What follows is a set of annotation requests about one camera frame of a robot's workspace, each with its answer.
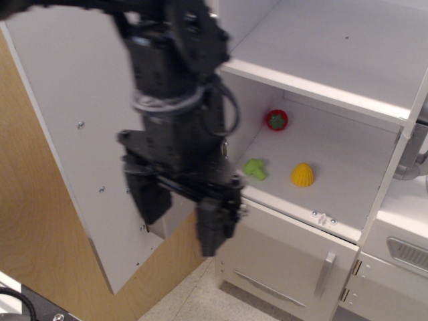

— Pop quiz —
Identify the brass oven hinge upper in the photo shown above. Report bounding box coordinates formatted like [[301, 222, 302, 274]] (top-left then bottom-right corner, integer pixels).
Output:
[[352, 259, 362, 276]]

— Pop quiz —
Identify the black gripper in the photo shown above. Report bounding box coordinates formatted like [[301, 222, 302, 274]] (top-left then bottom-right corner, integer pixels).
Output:
[[117, 86, 243, 257]]

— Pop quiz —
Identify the brass oven hinge lower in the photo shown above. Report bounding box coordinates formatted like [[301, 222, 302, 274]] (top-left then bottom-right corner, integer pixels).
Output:
[[340, 288, 349, 302]]

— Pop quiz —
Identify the yellow toy corn piece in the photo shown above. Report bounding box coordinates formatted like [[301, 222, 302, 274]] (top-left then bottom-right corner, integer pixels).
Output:
[[291, 163, 314, 187]]

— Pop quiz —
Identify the red toy tomato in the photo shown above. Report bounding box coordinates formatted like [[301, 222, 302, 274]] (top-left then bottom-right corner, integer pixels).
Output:
[[265, 109, 288, 131]]

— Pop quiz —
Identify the black cable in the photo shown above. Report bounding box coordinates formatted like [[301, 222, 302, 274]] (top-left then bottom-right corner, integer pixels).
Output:
[[0, 286, 41, 321]]

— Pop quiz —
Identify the grey oven vent panel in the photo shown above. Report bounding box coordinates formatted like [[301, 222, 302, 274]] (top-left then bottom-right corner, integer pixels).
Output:
[[387, 237, 427, 272]]

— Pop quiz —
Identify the grey ice dispenser box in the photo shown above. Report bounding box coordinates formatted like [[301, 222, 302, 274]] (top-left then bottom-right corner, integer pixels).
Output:
[[148, 193, 195, 239]]

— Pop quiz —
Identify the silver freezer door handle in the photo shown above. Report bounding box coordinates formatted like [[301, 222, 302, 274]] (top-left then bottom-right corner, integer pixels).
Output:
[[314, 251, 336, 298]]

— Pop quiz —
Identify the white door latch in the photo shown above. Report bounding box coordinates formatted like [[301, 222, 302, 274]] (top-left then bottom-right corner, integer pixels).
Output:
[[311, 211, 338, 226]]

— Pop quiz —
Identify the white lower freezer door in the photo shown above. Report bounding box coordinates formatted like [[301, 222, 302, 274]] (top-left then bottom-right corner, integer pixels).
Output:
[[215, 200, 358, 320]]

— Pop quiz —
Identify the silver fridge door hinge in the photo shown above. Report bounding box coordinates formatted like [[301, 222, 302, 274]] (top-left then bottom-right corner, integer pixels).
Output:
[[221, 139, 229, 160]]

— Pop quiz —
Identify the white toy oven unit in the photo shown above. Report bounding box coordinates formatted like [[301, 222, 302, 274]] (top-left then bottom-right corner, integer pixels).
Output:
[[334, 177, 427, 320]]

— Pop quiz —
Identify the white toy fridge cabinet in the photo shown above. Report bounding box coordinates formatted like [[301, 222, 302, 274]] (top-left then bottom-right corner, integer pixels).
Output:
[[211, 0, 428, 321]]

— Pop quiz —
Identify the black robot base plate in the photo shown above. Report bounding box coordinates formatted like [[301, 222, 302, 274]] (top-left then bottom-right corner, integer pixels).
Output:
[[1, 272, 80, 321]]

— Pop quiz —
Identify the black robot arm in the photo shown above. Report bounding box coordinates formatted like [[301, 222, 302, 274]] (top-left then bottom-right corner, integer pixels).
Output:
[[66, 1, 244, 257]]

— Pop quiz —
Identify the green toy broccoli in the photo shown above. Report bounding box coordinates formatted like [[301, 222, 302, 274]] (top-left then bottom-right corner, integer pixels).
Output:
[[243, 158, 267, 181]]

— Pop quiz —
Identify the white fridge door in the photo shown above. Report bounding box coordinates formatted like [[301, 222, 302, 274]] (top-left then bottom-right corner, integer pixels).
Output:
[[1, 7, 164, 294]]

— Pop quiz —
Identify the brass oven hinge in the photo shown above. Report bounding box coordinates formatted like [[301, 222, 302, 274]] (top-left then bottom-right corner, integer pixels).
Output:
[[352, 259, 362, 276], [340, 288, 349, 302]]

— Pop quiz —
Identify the grey toy faucet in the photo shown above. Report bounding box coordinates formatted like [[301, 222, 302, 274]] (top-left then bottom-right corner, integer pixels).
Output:
[[393, 98, 427, 181]]

